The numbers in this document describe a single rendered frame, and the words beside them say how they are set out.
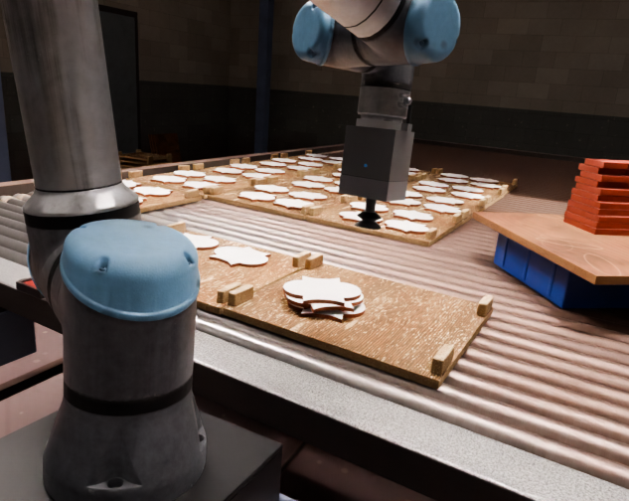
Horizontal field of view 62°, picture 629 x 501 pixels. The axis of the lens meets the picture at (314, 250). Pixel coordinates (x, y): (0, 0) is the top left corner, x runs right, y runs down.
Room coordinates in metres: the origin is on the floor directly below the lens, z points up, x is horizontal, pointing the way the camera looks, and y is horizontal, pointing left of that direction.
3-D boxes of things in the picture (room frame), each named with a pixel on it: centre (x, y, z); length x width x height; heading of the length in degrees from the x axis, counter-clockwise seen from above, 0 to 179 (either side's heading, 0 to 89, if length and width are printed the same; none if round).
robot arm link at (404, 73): (0.81, -0.09, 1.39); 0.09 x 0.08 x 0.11; 127
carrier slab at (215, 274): (1.13, 0.26, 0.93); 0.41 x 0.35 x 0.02; 62
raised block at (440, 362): (0.72, -0.21, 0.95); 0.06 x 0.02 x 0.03; 150
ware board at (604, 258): (1.20, -0.72, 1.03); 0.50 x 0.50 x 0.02; 11
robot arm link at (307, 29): (0.74, -0.02, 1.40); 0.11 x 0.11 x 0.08; 37
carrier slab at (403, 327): (0.93, -0.11, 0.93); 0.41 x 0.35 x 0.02; 60
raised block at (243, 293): (0.91, 0.13, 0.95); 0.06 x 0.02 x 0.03; 150
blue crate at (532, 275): (1.21, -0.65, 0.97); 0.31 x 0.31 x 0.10; 11
